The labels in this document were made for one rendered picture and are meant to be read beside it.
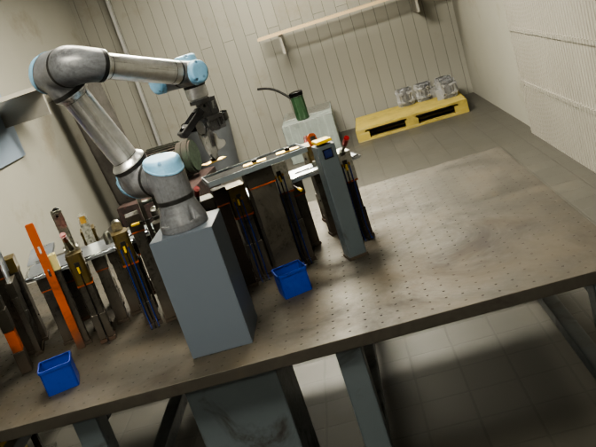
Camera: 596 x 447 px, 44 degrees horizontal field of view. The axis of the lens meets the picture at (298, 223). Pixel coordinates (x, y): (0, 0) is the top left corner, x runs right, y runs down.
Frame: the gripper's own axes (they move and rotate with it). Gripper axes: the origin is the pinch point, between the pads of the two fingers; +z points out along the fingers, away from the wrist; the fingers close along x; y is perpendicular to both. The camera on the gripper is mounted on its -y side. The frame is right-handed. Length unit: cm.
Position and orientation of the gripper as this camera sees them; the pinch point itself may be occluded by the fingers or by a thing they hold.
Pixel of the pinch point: (212, 156)
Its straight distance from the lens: 259.5
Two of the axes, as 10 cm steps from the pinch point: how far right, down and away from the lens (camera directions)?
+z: 2.9, 9.2, 2.7
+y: 8.1, -3.9, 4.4
